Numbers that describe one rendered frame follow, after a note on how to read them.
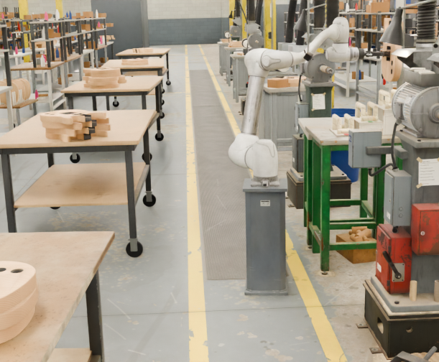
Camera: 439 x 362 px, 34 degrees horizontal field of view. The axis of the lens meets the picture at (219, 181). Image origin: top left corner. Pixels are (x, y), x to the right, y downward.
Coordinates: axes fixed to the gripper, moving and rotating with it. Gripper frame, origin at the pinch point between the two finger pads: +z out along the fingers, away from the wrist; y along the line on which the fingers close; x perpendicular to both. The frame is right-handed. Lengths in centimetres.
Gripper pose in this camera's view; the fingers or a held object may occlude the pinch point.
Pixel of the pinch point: (387, 53)
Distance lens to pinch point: 492.8
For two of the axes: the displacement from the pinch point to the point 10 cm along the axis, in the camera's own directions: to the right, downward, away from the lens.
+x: -0.1, -9.7, -2.3
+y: 0.3, 2.3, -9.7
